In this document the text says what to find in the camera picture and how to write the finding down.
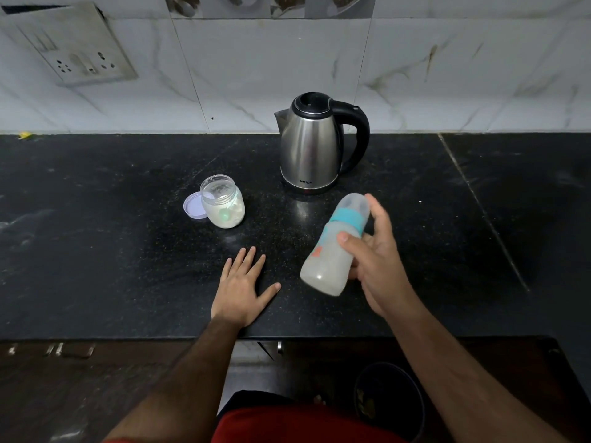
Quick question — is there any clear jar of white powder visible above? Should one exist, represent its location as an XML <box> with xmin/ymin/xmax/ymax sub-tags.
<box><xmin>199</xmin><ymin>174</ymin><xmax>246</xmax><ymax>229</ymax></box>

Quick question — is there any lavender jar lid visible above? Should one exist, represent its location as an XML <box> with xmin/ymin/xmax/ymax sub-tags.
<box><xmin>182</xmin><ymin>191</ymin><xmax>207</xmax><ymax>220</ymax></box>

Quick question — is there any clear baby bottle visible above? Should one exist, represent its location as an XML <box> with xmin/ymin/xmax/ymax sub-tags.
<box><xmin>300</xmin><ymin>221</ymin><xmax>364</xmax><ymax>297</ymax></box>

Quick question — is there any metal cabinet handle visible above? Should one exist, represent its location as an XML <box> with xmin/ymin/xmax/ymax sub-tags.
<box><xmin>7</xmin><ymin>341</ymin><xmax>97</xmax><ymax>359</ymax></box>

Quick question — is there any person's left forearm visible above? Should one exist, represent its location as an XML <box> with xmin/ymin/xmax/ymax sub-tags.
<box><xmin>102</xmin><ymin>317</ymin><xmax>244</xmax><ymax>443</ymax></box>

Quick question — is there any stainless steel electric kettle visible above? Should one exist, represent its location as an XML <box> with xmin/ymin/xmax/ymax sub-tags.
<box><xmin>274</xmin><ymin>91</ymin><xmax>371</xmax><ymax>195</ymax></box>

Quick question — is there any person's left hand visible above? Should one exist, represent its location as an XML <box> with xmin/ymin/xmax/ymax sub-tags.
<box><xmin>211</xmin><ymin>246</ymin><xmax>282</xmax><ymax>329</ymax></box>

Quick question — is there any clear bottle cap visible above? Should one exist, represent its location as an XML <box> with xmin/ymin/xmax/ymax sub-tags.
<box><xmin>339</xmin><ymin>193</ymin><xmax>371</xmax><ymax>215</ymax></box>

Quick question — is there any person's right hand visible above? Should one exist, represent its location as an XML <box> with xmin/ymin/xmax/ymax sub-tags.
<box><xmin>337</xmin><ymin>193</ymin><xmax>418</xmax><ymax>320</ymax></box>

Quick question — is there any blue nipple ring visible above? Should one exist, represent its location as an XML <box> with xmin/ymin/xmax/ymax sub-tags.
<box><xmin>328</xmin><ymin>208</ymin><xmax>369</xmax><ymax>237</ymax></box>

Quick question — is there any dark round floor bin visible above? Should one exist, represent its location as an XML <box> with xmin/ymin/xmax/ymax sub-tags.
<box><xmin>353</xmin><ymin>362</ymin><xmax>426</xmax><ymax>443</ymax></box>

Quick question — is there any white wall socket plate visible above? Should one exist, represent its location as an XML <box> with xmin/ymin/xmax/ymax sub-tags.
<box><xmin>0</xmin><ymin>1</ymin><xmax>139</xmax><ymax>87</ymax></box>

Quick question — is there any person's red shirt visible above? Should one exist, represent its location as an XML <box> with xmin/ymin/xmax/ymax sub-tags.
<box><xmin>103</xmin><ymin>403</ymin><xmax>408</xmax><ymax>443</ymax></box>

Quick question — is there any person's right forearm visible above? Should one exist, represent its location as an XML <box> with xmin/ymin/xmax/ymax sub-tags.
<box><xmin>387</xmin><ymin>298</ymin><xmax>569</xmax><ymax>443</ymax></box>

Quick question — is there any coffee print decorative tile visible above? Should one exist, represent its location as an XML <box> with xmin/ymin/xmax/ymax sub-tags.
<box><xmin>164</xmin><ymin>0</ymin><xmax>377</xmax><ymax>20</ymax></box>

